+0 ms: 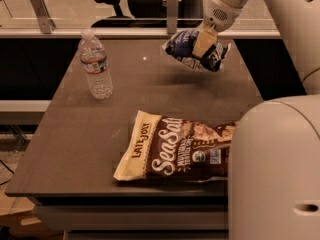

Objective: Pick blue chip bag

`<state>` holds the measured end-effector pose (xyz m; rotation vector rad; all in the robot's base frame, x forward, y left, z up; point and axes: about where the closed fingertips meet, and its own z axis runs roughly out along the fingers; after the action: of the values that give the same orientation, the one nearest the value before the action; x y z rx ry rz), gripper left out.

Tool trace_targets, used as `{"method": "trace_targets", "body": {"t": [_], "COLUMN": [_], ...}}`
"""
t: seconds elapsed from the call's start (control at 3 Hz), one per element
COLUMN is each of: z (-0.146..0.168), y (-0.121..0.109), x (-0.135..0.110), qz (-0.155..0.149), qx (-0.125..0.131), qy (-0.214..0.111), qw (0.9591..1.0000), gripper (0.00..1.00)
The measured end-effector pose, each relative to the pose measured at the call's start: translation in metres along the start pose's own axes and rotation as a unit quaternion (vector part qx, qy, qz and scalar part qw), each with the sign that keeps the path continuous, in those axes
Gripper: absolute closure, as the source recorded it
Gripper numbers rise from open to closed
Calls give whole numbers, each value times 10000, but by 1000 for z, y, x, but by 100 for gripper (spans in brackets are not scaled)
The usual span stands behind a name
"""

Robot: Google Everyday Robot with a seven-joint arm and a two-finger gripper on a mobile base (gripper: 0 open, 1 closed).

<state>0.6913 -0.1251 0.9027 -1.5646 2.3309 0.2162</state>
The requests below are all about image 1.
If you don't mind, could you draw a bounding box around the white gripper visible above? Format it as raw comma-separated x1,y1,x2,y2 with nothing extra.
192,0,241,58

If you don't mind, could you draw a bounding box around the blue chip bag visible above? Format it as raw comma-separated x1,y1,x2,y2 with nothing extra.
162,29,231,72

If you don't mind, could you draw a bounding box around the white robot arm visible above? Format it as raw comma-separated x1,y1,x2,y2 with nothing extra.
203,0,320,240

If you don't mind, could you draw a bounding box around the brown sea salt chip bag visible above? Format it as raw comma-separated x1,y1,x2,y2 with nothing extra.
114,111,236,182

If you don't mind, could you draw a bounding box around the black office chair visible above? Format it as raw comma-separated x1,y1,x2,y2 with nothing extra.
92,0,203,28

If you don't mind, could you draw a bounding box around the clear plastic water bottle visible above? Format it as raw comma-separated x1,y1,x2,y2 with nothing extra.
77,29,113,100

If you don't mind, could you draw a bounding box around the cardboard box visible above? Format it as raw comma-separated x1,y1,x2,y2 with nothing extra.
0,193,64,240

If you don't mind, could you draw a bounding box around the middle metal glass bracket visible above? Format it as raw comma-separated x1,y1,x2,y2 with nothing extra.
167,0,178,34

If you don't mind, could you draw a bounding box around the metal glass bracket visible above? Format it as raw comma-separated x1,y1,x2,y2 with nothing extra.
30,0,56,34
167,0,178,34

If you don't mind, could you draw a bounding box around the left metal glass bracket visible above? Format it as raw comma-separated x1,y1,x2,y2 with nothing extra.
30,0,56,34

